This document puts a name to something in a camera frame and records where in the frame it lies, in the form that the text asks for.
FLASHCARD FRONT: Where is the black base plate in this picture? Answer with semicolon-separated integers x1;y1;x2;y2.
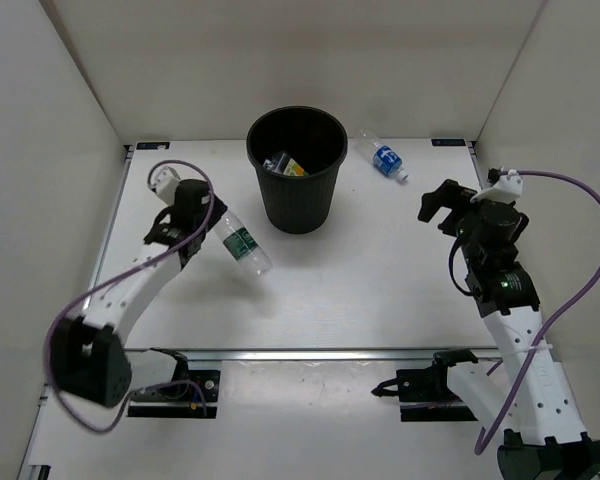
127;362;221;420
371;366;477;423

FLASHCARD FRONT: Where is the clear bottle green label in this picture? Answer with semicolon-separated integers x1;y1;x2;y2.
214;210;273;276

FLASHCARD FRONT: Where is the left blue table sticker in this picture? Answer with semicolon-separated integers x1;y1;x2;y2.
135;142;170;151

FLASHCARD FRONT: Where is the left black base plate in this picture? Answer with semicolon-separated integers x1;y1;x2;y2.
127;362;221;420

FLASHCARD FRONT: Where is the blue table sticker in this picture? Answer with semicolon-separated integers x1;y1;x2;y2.
431;138;466;147
135;142;170;151

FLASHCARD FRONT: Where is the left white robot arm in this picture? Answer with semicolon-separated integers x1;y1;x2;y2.
48;179;227;408

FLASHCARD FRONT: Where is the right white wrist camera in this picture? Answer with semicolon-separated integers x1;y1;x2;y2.
470;168;523;204

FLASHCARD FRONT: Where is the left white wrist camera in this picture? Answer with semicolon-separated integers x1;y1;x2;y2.
149;166;181;205

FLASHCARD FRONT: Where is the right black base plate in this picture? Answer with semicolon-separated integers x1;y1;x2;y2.
371;366;477;423

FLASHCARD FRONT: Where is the right blue table sticker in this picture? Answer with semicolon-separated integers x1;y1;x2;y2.
431;138;466;147

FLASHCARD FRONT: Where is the clear bottle blue label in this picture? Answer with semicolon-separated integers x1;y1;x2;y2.
356;129;409;184

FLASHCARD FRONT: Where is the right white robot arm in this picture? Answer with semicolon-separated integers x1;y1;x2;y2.
418;173;600;479

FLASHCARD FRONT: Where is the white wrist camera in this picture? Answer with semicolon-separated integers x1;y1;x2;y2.
470;168;523;204
149;166;181;205

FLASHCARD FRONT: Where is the clear bottle orange label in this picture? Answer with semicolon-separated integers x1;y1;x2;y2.
282;158;309;177

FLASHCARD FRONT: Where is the black plastic waste bin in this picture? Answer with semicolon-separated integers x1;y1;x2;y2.
246;106;348;234

